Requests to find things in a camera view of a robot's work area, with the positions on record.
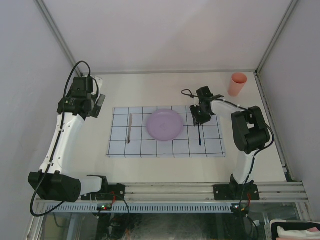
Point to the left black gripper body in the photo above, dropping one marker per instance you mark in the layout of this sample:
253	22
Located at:
93	99

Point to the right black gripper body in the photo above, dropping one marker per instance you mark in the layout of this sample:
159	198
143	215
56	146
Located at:
200	115

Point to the blue metallic spoon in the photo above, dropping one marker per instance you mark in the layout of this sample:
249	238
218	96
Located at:
199	135

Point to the purple plastic plate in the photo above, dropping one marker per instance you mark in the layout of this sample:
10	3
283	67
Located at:
164	125

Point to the blue checkered cloth placemat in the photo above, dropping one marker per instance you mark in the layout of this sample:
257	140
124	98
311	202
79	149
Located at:
142	145

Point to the silver table knife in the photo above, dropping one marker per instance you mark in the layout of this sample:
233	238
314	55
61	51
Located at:
130	121

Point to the pink plastic cup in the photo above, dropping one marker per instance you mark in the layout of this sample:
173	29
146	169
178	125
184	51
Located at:
237	82

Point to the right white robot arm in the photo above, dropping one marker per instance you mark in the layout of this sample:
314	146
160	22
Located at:
251	135

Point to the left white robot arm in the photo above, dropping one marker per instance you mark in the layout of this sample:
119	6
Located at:
53	182

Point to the grey bin with cloths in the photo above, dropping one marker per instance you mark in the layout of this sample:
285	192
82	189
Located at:
292	230

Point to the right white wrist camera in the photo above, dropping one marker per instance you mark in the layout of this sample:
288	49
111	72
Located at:
195	100

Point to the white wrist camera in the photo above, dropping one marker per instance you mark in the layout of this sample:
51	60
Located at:
97	85
195	100

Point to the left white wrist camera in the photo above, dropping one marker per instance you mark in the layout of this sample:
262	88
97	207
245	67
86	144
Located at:
97	85

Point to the aluminium front frame rail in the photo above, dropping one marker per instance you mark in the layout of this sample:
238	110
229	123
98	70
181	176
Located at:
269	192

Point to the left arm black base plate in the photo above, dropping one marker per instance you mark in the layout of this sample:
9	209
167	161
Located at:
113	191

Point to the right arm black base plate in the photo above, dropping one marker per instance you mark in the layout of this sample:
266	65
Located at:
228	192

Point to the blue slotted cable duct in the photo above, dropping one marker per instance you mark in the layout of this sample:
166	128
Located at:
145	208

